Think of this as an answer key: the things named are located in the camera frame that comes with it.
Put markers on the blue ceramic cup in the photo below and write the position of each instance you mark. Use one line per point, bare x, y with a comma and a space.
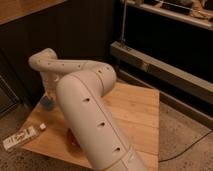
47, 103

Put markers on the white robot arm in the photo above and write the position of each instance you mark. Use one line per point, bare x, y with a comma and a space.
79, 86

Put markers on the red bowl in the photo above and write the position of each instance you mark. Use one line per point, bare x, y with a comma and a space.
71, 138

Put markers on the metal shelf rack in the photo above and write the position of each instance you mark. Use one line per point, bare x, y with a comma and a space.
171, 55

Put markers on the clear plastic bottle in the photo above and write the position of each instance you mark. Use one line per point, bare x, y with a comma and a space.
23, 136

